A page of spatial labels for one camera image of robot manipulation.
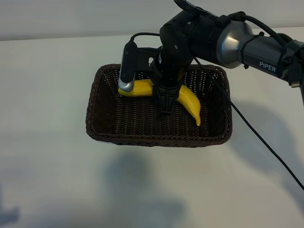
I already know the yellow banana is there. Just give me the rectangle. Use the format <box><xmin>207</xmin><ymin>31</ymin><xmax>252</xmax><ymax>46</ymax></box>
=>
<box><xmin>118</xmin><ymin>79</ymin><xmax>201</xmax><ymax>127</ymax></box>

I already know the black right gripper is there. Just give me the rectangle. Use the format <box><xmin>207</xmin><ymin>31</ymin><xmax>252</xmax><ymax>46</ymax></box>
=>
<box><xmin>151</xmin><ymin>45</ymin><xmax>193</xmax><ymax>116</ymax></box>

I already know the dark brown woven basket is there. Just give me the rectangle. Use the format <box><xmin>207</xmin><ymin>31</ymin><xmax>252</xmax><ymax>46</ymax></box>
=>
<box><xmin>85</xmin><ymin>63</ymin><xmax>233</xmax><ymax>148</ymax></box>

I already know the black right camera cable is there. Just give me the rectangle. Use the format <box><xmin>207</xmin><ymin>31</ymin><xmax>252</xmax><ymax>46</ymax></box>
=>
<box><xmin>130</xmin><ymin>32</ymin><xmax>304</xmax><ymax>191</ymax></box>

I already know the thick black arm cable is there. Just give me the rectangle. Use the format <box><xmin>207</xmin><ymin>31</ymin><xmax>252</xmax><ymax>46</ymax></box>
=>
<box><xmin>223</xmin><ymin>11</ymin><xmax>304</xmax><ymax>56</ymax></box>

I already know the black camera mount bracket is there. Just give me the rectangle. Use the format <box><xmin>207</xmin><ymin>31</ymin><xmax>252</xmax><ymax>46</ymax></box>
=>
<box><xmin>134</xmin><ymin>47</ymin><xmax>160</xmax><ymax>73</ymax></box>

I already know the black flat cable bundle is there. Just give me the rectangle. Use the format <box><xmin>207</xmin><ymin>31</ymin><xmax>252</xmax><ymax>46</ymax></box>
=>
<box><xmin>174</xmin><ymin>0</ymin><xmax>219</xmax><ymax>19</ymax></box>

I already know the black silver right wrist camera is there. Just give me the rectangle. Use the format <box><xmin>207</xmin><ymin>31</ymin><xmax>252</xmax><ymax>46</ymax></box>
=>
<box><xmin>118</xmin><ymin>39</ymin><xmax>139</xmax><ymax>93</ymax></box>

